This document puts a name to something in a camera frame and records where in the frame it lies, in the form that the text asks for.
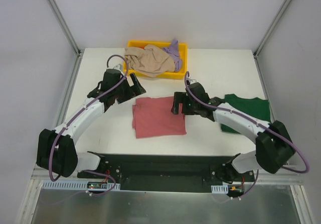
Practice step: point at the green t shirt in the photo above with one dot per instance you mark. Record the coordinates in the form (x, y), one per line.
(255, 107)

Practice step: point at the aluminium frame post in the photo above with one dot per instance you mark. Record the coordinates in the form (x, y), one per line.
(277, 18)
(64, 26)

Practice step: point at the right aluminium frame post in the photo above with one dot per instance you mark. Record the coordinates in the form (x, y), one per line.
(277, 18)

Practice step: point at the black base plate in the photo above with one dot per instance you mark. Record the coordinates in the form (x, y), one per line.
(196, 174)

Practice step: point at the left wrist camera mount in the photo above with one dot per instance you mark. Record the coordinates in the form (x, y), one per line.
(118, 67)

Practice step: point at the purple t shirt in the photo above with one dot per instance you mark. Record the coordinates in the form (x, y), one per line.
(173, 51)

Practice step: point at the white cable duct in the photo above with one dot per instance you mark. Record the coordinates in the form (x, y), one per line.
(219, 189)
(80, 185)

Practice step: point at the right white cable duct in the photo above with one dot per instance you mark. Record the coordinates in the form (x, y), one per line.
(219, 189)

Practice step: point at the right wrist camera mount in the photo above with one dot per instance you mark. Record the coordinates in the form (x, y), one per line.
(190, 81)

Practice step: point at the left white cable duct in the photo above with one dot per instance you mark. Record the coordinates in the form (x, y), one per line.
(80, 185)

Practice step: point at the beige t shirt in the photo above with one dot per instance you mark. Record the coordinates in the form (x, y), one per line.
(150, 61)

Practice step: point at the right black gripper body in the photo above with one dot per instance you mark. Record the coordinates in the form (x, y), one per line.
(184, 106)

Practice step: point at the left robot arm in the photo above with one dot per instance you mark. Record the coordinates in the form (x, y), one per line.
(56, 148)

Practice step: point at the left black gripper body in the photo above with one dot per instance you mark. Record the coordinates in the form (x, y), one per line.
(128, 91)

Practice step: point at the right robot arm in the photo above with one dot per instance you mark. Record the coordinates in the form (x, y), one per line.
(272, 148)

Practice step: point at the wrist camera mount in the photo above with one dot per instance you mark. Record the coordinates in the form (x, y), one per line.
(118, 67)
(190, 81)

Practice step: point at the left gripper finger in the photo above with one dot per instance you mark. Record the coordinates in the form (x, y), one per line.
(136, 89)
(125, 96)

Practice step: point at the yellow plastic bin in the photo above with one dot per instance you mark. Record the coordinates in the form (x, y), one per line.
(183, 50)

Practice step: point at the pink t shirt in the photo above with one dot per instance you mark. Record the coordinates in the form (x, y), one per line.
(152, 117)

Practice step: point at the left aluminium frame post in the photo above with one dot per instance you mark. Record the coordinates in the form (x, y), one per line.
(64, 26)

